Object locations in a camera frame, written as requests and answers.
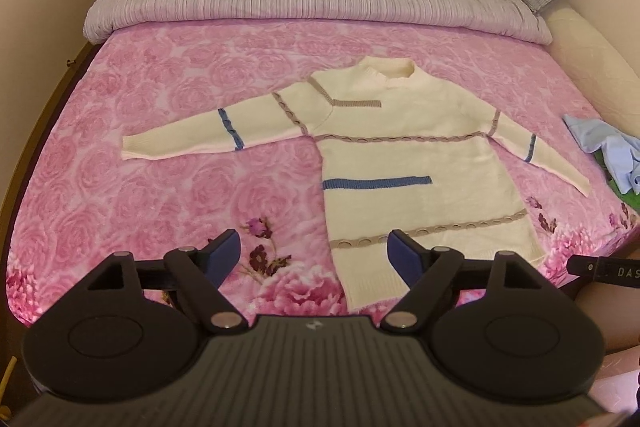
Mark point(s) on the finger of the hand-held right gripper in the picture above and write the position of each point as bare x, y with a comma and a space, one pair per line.
584, 266

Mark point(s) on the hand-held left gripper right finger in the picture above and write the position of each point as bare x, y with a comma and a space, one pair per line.
405, 257

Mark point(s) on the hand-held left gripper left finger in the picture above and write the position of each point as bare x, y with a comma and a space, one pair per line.
225, 254

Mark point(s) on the cream knit sweater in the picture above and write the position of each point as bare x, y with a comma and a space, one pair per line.
400, 147

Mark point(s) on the person's right forearm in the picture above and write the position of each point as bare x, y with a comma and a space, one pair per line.
610, 317

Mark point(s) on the light blue garment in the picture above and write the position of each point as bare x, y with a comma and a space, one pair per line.
605, 142

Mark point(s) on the pink floral blanket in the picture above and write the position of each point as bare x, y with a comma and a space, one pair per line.
175, 72

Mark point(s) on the cream headboard cushion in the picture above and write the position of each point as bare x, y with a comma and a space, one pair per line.
595, 52

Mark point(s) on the wooden bed frame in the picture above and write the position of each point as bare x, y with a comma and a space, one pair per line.
45, 117

